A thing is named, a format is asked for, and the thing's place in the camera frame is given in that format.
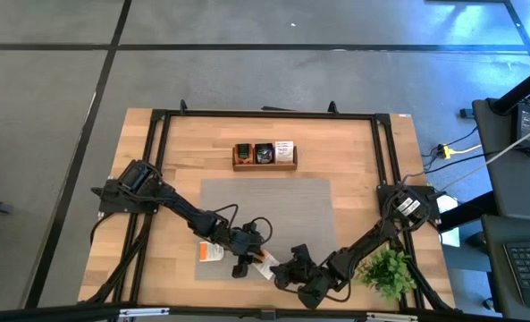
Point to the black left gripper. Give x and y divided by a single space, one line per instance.
242 242

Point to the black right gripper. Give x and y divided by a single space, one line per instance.
311 273

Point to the white Tazo tea packet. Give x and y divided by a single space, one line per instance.
266 265
284 151
211 251

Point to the orange peach tea packet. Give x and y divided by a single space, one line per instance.
243 151

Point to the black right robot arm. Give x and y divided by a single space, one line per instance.
367 243

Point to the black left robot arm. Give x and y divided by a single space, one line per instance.
175 205

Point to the wooden tea organizer box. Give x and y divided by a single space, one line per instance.
264 167

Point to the grey woven placemat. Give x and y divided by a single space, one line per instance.
291 210

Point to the green artificial plant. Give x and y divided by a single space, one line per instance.
385 273

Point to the dark grey desk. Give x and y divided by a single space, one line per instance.
492 268
515 188

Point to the yellow power plug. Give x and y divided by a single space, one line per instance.
447 152

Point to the black keyboard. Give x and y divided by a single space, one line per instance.
528 273

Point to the black floor box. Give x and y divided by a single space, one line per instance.
466 113

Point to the black metal beam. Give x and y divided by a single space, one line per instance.
519 91

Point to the silver metal bracket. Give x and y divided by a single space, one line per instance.
144 312
392 317

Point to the black aluminium table frame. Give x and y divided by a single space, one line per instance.
269 114

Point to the black frame clamp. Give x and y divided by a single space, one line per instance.
333 108
183 107

